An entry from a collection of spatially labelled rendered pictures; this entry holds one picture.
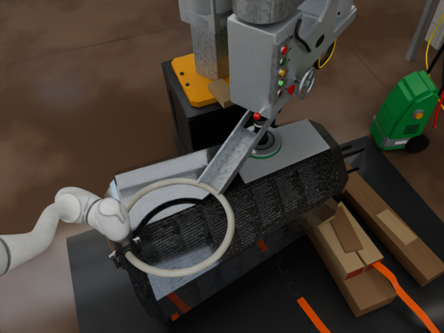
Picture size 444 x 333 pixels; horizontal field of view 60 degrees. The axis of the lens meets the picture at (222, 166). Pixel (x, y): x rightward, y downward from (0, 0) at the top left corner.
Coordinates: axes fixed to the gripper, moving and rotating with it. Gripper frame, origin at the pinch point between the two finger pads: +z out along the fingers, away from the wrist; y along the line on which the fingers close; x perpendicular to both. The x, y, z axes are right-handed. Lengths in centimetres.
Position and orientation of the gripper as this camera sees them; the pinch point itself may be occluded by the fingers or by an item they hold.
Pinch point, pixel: (131, 263)
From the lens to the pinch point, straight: 169.3
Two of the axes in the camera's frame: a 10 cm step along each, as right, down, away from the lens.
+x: -6.2, -5.9, 5.2
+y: 7.8, -4.7, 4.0
